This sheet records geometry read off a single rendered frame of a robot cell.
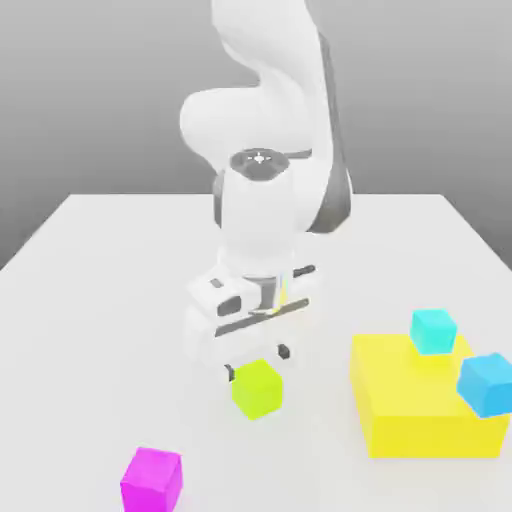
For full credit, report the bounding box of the small blue cube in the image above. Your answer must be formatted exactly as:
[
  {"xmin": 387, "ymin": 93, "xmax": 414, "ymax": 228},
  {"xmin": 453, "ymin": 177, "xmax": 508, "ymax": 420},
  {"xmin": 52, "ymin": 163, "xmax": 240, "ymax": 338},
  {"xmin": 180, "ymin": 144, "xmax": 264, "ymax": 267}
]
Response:
[{"xmin": 456, "ymin": 352, "xmax": 512, "ymax": 420}]

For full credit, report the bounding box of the small lime cube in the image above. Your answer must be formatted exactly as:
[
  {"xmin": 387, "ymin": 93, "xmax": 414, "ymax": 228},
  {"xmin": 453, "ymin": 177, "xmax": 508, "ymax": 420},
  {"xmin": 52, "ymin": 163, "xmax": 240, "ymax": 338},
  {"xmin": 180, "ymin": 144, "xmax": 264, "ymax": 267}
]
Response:
[{"xmin": 230, "ymin": 358, "xmax": 284, "ymax": 422}]

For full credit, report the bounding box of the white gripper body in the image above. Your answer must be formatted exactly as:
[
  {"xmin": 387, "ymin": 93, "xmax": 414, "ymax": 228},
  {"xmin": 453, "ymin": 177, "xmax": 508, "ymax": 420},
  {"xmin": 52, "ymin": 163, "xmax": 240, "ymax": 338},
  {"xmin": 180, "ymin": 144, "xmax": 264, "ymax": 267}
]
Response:
[{"xmin": 182, "ymin": 286, "xmax": 322, "ymax": 368}]

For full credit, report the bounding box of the small turquoise cube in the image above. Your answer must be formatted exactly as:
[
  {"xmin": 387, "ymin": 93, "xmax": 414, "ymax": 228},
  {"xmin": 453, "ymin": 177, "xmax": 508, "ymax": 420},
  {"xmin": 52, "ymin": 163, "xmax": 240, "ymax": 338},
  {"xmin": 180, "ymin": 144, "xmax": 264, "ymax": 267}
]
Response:
[{"xmin": 409, "ymin": 308, "xmax": 459, "ymax": 357}]

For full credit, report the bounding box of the small magenta cube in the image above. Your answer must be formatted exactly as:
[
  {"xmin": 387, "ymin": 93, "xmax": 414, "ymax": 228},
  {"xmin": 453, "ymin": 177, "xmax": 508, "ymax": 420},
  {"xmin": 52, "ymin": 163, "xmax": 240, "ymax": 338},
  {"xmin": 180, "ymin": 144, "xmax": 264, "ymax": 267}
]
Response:
[{"xmin": 119, "ymin": 446, "xmax": 184, "ymax": 512}]

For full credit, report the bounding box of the large yellow box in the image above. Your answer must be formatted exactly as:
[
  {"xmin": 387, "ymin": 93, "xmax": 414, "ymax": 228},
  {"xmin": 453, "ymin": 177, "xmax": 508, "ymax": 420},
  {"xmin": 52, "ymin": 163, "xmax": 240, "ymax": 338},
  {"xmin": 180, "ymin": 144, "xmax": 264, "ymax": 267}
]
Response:
[{"xmin": 349, "ymin": 333, "xmax": 512, "ymax": 460}]

